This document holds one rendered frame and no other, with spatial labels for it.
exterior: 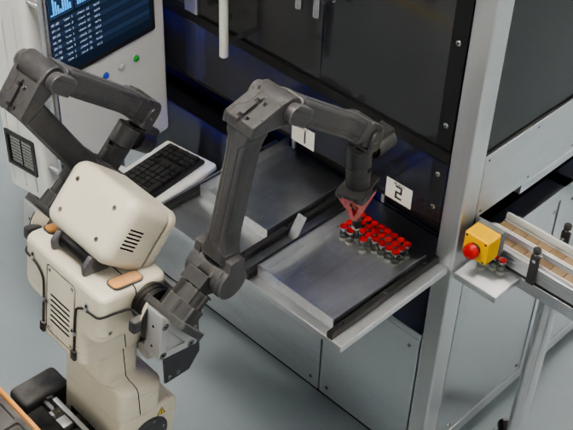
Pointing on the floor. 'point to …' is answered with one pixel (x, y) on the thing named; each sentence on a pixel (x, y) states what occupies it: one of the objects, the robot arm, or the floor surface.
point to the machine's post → (460, 200)
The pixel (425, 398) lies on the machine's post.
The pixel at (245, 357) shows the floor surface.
